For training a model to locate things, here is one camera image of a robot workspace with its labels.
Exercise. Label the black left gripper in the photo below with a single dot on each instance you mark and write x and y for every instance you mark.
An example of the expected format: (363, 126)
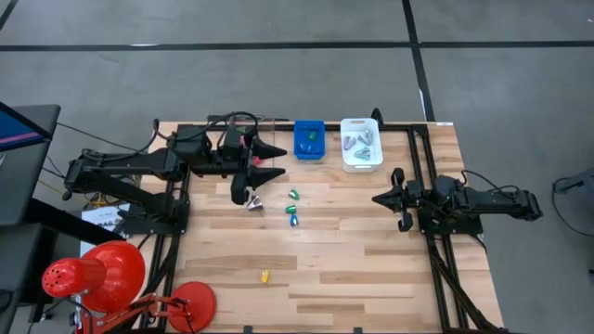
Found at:
(229, 150)

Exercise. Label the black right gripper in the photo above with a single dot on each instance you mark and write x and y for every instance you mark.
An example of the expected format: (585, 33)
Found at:
(410, 197)

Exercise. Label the dark chrome staple remover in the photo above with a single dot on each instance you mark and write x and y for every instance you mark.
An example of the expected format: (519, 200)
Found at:
(254, 204)

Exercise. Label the teal staple remover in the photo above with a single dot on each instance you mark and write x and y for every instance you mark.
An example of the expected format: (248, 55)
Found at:
(363, 154)

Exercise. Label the pale grey staple remover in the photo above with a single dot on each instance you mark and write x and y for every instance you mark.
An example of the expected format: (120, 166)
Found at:
(366, 137)

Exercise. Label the yellow mini stapler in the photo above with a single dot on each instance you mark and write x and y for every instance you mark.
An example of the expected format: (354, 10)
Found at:
(264, 276)

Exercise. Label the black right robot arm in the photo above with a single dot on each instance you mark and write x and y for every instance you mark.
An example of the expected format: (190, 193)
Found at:
(487, 199)

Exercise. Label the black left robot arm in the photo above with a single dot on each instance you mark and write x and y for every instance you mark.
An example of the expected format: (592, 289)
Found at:
(139, 162)

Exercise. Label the white plastic bin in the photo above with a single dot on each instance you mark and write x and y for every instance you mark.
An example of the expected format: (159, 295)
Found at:
(371, 164)

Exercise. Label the blue plastic basket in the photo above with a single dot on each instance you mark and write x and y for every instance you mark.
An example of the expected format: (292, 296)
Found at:
(308, 125)

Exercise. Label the black table clamp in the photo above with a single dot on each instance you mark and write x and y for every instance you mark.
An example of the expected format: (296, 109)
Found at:
(377, 117)

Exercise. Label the white printed paper sheet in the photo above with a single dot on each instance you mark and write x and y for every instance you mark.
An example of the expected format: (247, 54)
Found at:
(99, 218)

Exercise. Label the red desk lamp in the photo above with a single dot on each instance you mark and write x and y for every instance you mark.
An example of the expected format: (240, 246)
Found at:
(111, 273)

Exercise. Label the grey chair base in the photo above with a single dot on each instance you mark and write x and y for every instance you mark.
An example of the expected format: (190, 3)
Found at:
(585, 178)

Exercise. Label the black round knob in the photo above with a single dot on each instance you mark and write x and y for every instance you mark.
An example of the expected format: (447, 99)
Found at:
(67, 195)

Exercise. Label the monitor with blue screen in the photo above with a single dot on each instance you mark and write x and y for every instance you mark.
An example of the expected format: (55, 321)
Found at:
(14, 130)

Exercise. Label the black aluminium rig frame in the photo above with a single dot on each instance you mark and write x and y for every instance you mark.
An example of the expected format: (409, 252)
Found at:
(331, 126)

